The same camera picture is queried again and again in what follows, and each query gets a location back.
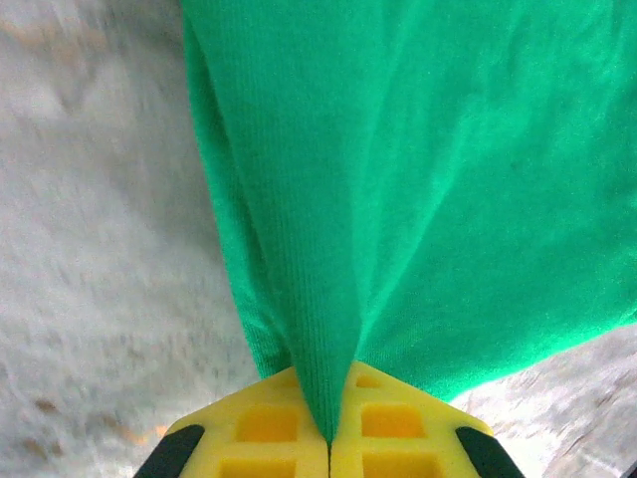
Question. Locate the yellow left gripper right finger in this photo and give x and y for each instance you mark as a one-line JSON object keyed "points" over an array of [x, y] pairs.
{"points": [[448, 448]]}

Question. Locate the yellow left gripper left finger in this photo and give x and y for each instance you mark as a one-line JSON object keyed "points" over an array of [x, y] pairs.
{"points": [[219, 448]]}

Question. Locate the green t-shirt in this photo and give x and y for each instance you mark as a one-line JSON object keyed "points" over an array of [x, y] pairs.
{"points": [[398, 174]]}

